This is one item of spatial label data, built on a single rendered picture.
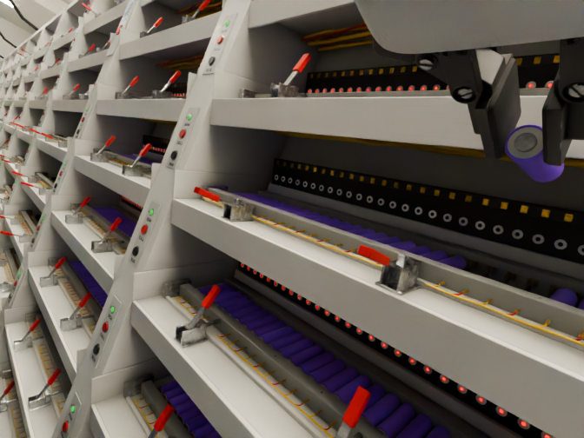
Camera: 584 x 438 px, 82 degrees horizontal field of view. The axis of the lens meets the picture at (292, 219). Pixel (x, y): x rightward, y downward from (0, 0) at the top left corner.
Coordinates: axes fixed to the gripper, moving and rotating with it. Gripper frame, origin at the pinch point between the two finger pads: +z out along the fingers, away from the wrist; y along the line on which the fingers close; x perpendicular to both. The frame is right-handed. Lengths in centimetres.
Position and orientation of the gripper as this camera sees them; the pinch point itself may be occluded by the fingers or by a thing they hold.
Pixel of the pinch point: (529, 110)
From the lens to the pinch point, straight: 19.7
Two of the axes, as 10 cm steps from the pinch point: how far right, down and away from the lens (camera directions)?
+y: -6.9, -2.3, 6.8
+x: -4.8, 8.5, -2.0
